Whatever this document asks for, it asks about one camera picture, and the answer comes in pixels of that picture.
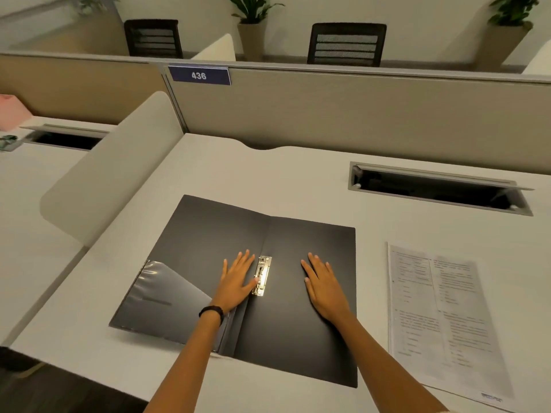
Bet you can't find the person's left hand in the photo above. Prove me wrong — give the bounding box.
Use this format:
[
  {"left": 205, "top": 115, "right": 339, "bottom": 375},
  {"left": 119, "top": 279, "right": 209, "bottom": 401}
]
[{"left": 211, "top": 249, "right": 261, "bottom": 315}]

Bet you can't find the person's right hand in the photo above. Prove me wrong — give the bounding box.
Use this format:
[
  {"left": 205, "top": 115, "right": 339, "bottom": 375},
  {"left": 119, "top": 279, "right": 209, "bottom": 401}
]
[{"left": 300, "top": 252, "right": 352, "bottom": 326}]

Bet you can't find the black folder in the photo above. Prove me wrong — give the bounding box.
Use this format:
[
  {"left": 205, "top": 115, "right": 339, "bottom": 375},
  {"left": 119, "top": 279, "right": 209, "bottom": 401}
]
[{"left": 108, "top": 194, "right": 359, "bottom": 389}]

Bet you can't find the white printed paper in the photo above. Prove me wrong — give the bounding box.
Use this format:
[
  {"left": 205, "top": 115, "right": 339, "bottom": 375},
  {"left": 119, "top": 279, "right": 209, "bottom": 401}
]
[{"left": 386, "top": 241, "right": 517, "bottom": 412}]

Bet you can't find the person's left forearm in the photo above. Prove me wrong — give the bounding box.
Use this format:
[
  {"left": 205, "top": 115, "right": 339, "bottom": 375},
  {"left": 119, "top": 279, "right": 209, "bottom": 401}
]
[{"left": 144, "top": 311, "right": 224, "bottom": 413}]

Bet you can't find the person's right forearm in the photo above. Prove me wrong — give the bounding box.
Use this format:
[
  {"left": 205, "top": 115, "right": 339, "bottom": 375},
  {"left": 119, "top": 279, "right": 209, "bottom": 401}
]
[{"left": 331, "top": 313, "right": 451, "bottom": 413}]

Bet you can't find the black wristband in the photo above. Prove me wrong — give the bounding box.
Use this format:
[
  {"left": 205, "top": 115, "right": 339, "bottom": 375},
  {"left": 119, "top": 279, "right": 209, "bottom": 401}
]
[{"left": 198, "top": 305, "right": 225, "bottom": 326}]

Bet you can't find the white rounded side divider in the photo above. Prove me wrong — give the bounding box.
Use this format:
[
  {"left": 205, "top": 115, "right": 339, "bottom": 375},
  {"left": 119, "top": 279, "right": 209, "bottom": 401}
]
[
  {"left": 191, "top": 33, "right": 237, "bottom": 62},
  {"left": 40, "top": 91, "right": 185, "bottom": 248},
  {"left": 521, "top": 38, "right": 551, "bottom": 76}
]

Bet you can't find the wide beige partition panel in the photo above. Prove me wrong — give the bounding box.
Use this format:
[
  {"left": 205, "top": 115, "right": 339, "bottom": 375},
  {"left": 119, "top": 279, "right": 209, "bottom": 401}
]
[{"left": 165, "top": 64, "right": 551, "bottom": 176}]

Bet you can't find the blue number sign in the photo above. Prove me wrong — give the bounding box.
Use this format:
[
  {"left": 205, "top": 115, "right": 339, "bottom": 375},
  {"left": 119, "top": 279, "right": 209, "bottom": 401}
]
[{"left": 168, "top": 65, "right": 232, "bottom": 87}]

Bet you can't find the tan partition panel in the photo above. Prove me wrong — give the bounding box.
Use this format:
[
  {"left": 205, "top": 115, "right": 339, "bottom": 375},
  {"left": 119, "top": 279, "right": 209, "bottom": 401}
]
[{"left": 0, "top": 51, "right": 171, "bottom": 125}]

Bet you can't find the broad-leaf potted plant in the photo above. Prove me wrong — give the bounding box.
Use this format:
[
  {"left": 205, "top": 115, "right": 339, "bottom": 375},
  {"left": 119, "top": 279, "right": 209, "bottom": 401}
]
[{"left": 223, "top": 0, "right": 286, "bottom": 63}]

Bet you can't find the black mesh chair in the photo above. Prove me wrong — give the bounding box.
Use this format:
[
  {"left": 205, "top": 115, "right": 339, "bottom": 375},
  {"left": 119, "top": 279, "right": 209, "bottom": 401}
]
[
  {"left": 123, "top": 19, "right": 184, "bottom": 60},
  {"left": 306, "top": 22, "right": 387, "bottom": 68}
]

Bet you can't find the small green desk gadget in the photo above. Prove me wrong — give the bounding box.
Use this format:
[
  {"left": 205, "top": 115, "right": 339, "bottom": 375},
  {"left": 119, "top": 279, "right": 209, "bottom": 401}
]
[{"left": 0, "top": 134, "right": 25, "bottom": 153}]

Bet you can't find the pink desk organizer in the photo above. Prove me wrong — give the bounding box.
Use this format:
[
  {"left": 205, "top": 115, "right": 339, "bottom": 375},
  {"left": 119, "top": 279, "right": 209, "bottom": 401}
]
[{"left": 0, "top": 93, "right": 33, "bottom": 132}]

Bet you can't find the glass-topped tan partition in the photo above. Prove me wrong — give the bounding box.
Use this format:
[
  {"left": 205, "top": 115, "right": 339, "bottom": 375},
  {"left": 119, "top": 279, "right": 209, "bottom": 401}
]
[{"left": 0, "top": 0, "right": 130, "bottom": 56}]

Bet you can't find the small-leaf potted plant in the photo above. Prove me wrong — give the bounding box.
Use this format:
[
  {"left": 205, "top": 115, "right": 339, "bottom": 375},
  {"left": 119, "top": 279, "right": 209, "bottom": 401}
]
[{"left": 471, "top": 0, "right": 541, "bottom": 73}]

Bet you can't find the feathery green plant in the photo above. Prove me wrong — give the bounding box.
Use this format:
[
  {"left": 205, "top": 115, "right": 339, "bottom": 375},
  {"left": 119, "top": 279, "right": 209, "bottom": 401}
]
[{"left": 71, "top": 0, "right": 119, "bottom": 15}]

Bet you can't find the grey desk cable box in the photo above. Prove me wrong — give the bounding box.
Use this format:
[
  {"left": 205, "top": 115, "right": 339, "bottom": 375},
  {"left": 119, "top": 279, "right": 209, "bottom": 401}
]
[
  {"left": 347, "top": 161, "right": 534, "bottom": 217},
  {"left": 19, "top": 123, "right": 111, "bottom": 151}
]

